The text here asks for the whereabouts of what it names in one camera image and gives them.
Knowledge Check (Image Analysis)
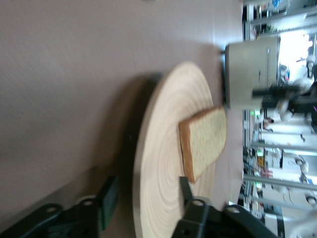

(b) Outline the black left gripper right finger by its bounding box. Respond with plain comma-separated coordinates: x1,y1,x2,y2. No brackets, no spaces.
170,176,275,238

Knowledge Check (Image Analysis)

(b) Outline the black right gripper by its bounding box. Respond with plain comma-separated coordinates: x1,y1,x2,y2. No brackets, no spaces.
252,84,317,117

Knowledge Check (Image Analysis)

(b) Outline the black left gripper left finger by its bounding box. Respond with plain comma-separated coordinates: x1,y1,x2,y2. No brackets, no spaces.
4,175,121,238

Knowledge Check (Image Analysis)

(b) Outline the brown-crusted bread slice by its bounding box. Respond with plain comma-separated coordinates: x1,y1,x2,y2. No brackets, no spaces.
178,107,228,183

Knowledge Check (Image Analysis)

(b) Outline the round light wooden plate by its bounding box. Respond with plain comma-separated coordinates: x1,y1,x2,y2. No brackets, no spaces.
132,61,215,238

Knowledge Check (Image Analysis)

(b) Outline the beige chrome two-slot toaster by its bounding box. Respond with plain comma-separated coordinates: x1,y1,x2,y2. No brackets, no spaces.
221,37,280,111

